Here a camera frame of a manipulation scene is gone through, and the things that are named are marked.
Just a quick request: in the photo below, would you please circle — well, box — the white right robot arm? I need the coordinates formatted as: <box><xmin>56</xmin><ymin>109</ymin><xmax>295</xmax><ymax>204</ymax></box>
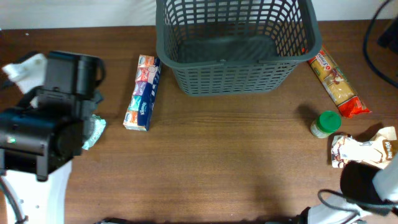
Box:
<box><xmin>298</xmin><ymin>157</ymin><xmax>397</xmax><ymax>224</ymax></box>

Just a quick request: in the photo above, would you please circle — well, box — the green lid spice jar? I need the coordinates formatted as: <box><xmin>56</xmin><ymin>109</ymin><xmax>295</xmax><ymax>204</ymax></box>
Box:
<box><xmin>310</xmin><ymin>111</ymin><xmax>341</xmax><ymax>139</ymax></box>

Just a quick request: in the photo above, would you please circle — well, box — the spaghetti pasta packet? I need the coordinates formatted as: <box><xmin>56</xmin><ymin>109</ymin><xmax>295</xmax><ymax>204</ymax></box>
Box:
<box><xmin>307</xmin><ymin>46</ymin><xmax>371</xmax><ymax>118</ymax></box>

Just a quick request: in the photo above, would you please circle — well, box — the green wet wipes pack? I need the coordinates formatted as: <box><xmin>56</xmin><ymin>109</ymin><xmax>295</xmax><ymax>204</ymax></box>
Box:
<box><xmin>82</xmin><ymin>114</ymin><xmax>106</xmax><ymax>151</ymax></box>

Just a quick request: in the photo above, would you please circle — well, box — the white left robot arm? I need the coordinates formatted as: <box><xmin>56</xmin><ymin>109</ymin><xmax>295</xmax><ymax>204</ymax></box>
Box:
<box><xmin>1</xmin><ymin>51</ymin><xmax>106</xmax><ymax>223</ymax></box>

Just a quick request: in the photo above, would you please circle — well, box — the Kleenex tissue multipack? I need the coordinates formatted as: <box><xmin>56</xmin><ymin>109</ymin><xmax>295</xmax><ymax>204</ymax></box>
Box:
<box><xmin>123</xmin><ymin>55</ymin><xmax>162</xmax><ymax>131</ymax></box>

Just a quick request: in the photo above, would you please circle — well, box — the beige snack bag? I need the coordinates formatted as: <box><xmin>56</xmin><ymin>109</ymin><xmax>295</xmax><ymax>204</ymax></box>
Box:
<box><xmin>331</xmin><ymin>126</ymin><xmax>397</xmax><ymax>169</ymax></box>

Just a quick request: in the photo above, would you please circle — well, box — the grey plastic basket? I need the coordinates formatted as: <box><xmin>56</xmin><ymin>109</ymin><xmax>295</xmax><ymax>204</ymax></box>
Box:
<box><xmin>155</xmin><ymin>0</ymin><xmax>322</xmax><ymax>96</ymax></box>

